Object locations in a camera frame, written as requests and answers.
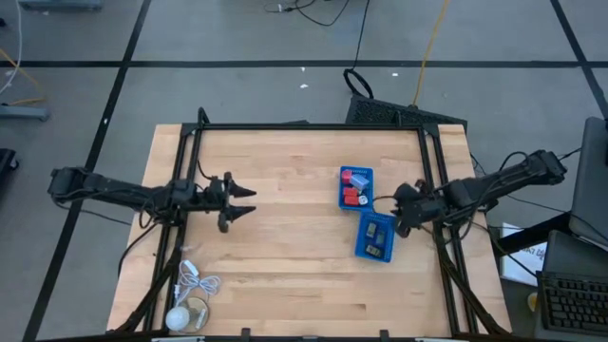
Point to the light blue large charger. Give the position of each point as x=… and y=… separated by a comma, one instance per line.
x=359, y=181

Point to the blue plastic slotted basket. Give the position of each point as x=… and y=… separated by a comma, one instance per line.
x=369, y=202
x=389, y=237

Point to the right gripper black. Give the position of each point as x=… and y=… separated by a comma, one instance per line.
x=427, y=209

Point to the silver aluminium bar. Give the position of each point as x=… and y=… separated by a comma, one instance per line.
x=178, y=339

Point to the dark laptop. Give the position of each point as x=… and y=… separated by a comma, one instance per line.
x=575, y=252

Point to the red cube charger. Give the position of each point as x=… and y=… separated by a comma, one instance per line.
x=346, y=176

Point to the black perforated panel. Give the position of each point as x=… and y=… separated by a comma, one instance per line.
x=380, y=111

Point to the grey flat panel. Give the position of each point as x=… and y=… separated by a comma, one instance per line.
x=591, y=190

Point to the white bulb table lamp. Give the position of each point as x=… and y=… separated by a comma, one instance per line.
x=178, y=319

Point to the black digital clock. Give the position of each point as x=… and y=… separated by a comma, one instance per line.
x=374, y=252

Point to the green and white charger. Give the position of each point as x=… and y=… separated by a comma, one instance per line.
x=363, y=200

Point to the pink USB charger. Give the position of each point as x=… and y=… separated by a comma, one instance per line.
x=351, y=200

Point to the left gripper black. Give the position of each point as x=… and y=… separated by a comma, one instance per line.
x=216, y=197

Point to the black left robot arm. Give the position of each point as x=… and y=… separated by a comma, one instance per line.
x=119, y=192

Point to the black table clamp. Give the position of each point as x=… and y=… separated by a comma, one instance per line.
x=384, y=335
x=245, y=335

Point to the grey desk foot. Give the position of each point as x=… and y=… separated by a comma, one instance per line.
x=62, y=4
x=24, y=113

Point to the black desk leg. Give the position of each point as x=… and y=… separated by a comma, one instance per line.
x=532, y=235

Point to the black aluminium table frame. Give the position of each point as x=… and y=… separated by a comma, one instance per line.
x=309, y=127

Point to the black keyboard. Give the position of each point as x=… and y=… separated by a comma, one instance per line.
x=575, y=304

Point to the white paper sheet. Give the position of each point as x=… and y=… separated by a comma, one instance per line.
x=527, y=266

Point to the dark blue small clock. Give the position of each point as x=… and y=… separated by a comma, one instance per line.
x=371, y=230

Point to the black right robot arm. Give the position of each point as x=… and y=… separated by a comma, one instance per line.
x=503, y=183

